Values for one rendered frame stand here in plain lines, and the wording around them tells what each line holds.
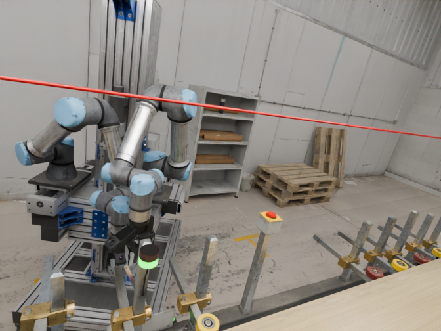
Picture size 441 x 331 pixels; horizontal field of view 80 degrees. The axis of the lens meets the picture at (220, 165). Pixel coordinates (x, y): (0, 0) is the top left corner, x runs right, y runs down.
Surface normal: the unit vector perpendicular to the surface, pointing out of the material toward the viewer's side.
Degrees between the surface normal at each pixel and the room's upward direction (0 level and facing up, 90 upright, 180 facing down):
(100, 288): 0
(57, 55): 90
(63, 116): 85
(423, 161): 90
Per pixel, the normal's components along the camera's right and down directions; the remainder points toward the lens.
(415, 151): -0.84, 0.01
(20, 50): 0.51, 0.36
